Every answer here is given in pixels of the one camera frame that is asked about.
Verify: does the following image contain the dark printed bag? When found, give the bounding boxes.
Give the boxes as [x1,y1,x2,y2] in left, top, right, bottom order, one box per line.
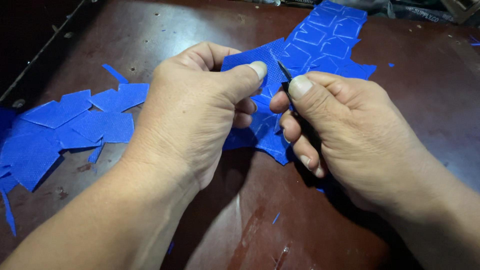
[386,0,456,24]

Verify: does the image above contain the person's right hand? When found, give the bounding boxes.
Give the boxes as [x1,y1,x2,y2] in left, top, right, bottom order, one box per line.
[269,71,432,212]

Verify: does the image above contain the black craft knife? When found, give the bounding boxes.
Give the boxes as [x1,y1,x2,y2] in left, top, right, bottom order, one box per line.
[277,60,323,151]

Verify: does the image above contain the person's left hand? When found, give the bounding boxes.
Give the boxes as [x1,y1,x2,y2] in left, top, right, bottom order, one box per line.
[121,41,268,191]

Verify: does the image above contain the pile of blue fabric cutouts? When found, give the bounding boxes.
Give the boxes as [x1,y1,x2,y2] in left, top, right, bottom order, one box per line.
[0,83,150,193]

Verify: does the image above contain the long blue fabric sliver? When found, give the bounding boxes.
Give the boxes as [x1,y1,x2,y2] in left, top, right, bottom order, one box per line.
[1,189,17,237]

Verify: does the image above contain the blue fabric strip scrap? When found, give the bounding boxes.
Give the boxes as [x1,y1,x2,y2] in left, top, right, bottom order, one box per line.
[101,64,129,84]

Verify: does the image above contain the blue marked fabric sheet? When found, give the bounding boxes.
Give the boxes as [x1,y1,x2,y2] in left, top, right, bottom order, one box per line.
[220,0,377,166]

